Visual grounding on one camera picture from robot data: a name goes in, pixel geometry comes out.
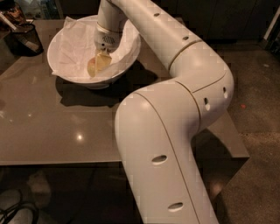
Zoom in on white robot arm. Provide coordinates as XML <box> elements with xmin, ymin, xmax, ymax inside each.
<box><xmin>94</xmin><ymin>0</ymin><xmax>234</xmax><ymax>224</ymax></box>

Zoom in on black cables on floor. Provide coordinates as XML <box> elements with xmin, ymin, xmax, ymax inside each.
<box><xmin>0</xmin><ymin>188</ymin><xmax>40</xmax><ymax>224</ymax></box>

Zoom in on white object under table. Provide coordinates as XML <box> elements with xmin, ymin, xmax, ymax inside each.
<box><xmin>27</xmin><ymin>171</ymin><xmax>52</xmax><ymax>208</ymax></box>

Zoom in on yellow-red apple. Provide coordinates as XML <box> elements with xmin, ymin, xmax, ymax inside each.
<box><xmin>87</xmin><ymin>58</ymin><xmax>97</xmax><ymax>77</ymax></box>

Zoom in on dark cabinet front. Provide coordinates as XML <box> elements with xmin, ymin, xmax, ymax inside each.
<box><xmin>55</xmin><ymin>0</ymin><xmax>280</xmax><ymax>42</ymax></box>

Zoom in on white bowl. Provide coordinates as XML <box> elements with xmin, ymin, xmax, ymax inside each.
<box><xmin>46</xmin><ymin>14</ymin><xmax>142</xmax><ymax>90</ymax></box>

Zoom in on white paper liner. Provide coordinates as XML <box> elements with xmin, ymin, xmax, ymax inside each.
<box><xmin>52</xmin><ymin>16</ymin><xmax>141</xmax><ymax>84</ymax></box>

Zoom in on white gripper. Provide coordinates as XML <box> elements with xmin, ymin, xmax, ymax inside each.
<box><xmin>94</xmin><ymin>24</ymin><xmax>123</xmax><ymax>73</ymax></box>

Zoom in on black mesh pen cup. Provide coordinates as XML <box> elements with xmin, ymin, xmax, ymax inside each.
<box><xmin>4</xmin><ymin>24</ymin><xmax>44</xmax><ymax>57</ymax></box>

